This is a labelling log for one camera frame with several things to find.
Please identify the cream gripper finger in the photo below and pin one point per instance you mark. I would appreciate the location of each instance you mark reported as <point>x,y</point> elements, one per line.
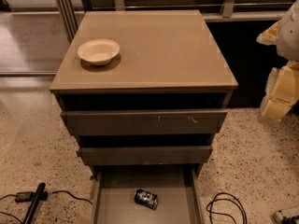
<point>269,36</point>
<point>281,93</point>

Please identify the blue pepsi can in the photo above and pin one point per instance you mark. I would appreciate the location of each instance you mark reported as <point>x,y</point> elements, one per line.
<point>146,198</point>

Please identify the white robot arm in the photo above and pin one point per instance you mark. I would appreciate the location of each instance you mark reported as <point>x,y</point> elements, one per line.
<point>288,36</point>

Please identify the grey drawer cabinet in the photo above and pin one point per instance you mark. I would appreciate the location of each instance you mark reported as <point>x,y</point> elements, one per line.
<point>168,60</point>

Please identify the grey open bottom drawer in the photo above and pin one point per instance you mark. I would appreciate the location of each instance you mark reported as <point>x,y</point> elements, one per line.
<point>161,194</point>

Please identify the grey top drawer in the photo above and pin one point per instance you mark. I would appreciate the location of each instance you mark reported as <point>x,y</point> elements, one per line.
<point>90,123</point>

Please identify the grey middle drawer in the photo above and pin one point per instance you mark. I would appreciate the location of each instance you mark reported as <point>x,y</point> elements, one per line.
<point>144,155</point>

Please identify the metal shelf rack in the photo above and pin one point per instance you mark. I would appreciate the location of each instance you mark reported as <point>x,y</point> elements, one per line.
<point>224,14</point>

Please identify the white power strip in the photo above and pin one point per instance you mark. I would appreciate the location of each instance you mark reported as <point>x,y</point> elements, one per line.
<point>287,216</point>

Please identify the white paper bowl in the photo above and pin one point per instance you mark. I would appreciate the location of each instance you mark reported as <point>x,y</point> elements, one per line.
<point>99,51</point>

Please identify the black rod on floor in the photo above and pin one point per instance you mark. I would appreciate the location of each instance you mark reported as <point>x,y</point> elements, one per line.
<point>39,195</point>

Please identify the black power adapter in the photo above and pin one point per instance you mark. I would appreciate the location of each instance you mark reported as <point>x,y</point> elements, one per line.
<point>22,197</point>

